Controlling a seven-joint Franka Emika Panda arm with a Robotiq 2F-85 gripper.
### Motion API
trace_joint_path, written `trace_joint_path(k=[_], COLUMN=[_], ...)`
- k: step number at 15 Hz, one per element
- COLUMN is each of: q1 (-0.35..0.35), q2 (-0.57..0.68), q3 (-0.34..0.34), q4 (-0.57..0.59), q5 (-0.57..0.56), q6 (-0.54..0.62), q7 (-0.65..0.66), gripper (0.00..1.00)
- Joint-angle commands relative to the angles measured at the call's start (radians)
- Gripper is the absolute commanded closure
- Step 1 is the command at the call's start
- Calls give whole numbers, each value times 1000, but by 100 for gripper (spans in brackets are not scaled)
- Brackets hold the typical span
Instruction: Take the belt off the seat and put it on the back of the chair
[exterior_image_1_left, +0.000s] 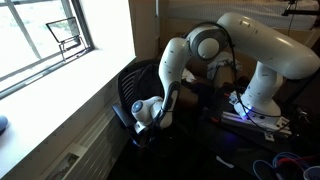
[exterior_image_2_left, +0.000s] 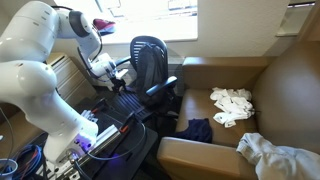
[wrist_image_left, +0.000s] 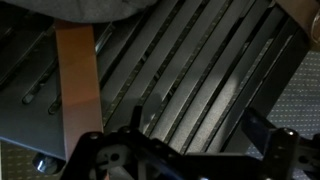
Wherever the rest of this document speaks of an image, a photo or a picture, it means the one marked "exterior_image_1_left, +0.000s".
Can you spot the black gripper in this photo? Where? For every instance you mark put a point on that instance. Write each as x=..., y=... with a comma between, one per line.
x=146, y=136

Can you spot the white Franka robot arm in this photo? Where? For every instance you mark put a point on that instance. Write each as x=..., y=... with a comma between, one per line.
x=266, y=43

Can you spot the black mesh office chair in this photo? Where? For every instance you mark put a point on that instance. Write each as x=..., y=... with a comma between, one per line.
x=130, y=86

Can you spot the white tape strip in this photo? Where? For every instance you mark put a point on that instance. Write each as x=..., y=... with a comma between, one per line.
x=225, y=162

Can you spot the black robot table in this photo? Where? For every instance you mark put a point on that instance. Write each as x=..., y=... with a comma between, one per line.
x=233, y=146

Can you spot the white socks pile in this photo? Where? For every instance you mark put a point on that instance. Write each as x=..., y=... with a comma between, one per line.
x=221, y=65

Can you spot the black framed glass stand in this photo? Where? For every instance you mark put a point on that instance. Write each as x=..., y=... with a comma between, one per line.
x=65, y=31

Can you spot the red and blue cap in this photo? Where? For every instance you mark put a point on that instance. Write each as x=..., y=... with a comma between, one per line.
x=2, y=124

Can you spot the white textured bed mattress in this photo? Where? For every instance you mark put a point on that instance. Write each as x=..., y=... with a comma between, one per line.
x=233, y=11

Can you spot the white cup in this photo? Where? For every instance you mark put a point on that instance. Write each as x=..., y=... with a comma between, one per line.
x=311, y=173

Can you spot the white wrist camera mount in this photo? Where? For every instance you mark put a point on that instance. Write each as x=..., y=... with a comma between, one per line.
x=140, y=127

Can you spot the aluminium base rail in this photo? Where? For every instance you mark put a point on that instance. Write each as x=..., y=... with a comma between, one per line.
x=253, y=121

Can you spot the black camera stand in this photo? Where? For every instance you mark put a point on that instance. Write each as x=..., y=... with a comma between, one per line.
x=300, y=11

